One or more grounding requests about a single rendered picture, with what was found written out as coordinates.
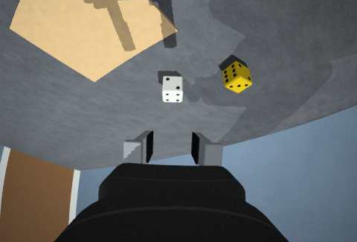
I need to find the yellow die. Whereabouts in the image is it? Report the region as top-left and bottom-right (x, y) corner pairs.
(222, 61), (252, 93)

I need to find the white die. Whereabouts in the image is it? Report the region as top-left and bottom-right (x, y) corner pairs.
(162, 76), (183, 102)

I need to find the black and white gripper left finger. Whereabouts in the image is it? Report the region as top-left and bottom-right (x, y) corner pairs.
(123, 130), (153, 164)

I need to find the tan flat mat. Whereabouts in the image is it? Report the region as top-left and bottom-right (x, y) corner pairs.
(10, 0), (178, 82)

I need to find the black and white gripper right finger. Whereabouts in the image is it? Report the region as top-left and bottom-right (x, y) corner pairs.
(191, 133), (223, 166)

